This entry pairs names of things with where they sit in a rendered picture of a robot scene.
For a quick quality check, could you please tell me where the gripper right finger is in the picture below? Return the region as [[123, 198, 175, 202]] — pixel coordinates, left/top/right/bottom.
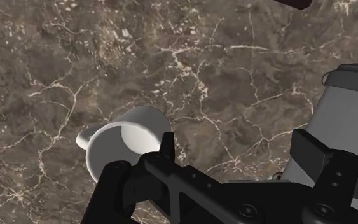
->
[[289, 129, 358, 224]]

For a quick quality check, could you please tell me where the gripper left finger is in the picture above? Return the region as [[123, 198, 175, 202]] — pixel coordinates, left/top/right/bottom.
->
[[79, 131, 247, 224]]

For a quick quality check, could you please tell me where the white mug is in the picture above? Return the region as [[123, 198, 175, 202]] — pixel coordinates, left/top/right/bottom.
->
[[75, 106, 172, 184]]

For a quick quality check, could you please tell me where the grey box appliance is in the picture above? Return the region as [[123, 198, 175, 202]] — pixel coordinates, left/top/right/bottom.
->
[[280, 63, 358, 220]]

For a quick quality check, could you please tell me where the dark red robot stand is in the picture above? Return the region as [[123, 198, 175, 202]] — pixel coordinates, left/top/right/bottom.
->
[[273, 0, 313, 10]]

